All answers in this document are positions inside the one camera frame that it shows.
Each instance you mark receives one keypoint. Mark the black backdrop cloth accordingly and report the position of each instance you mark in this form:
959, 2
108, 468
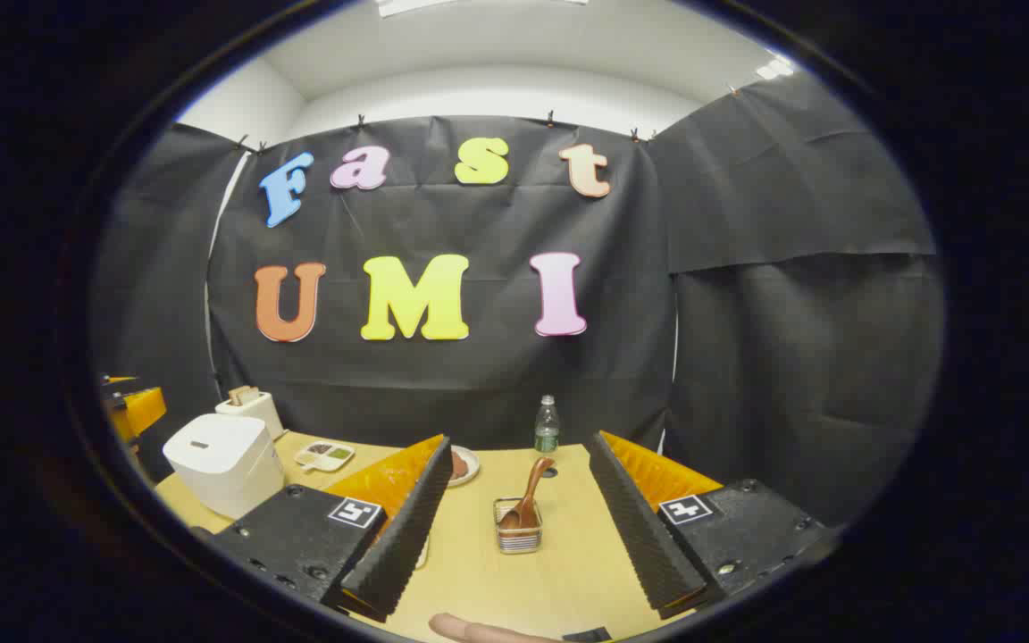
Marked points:
479, 384

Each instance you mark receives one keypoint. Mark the white plate with meat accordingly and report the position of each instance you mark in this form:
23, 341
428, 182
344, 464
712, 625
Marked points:
463, 466

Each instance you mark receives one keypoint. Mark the white rice cooker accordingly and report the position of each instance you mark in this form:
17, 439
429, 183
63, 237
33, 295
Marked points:
220, 460

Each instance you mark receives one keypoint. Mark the long ceiling light panel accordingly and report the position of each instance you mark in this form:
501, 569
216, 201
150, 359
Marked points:
479, 5

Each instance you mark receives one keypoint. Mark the clear green label water bottle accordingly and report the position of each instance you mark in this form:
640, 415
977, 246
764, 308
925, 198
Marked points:
547, 433

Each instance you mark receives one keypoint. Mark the white divided sauce dish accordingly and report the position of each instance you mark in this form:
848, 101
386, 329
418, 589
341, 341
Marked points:
325, 455

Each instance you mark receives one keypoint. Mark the brown wooden spoon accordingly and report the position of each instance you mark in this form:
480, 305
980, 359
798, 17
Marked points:
532, 491

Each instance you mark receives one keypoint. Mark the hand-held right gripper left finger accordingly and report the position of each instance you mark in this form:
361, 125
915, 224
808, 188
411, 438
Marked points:
407, 536

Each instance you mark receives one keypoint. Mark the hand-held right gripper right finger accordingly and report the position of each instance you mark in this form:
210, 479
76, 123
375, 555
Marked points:
644, 536

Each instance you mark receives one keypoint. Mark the white toaster with bread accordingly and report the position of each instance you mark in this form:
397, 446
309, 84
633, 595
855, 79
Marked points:
255, 411

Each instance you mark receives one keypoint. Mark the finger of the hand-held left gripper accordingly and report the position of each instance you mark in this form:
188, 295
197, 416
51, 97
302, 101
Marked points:
144, 409

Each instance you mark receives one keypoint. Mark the small ceiling light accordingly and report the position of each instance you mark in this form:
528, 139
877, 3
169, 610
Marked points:
773, 69

